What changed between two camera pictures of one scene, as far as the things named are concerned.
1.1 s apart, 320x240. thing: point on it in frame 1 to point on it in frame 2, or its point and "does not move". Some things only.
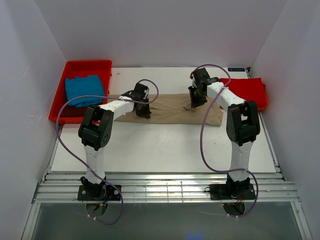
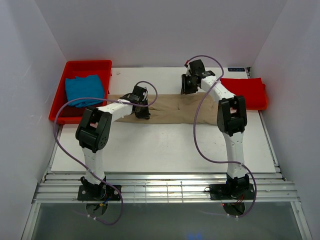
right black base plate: (232, 191) does not move
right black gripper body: (196, 99) to (188, 85)
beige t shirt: (176, 108) does not move
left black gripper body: (144, 110) does not move
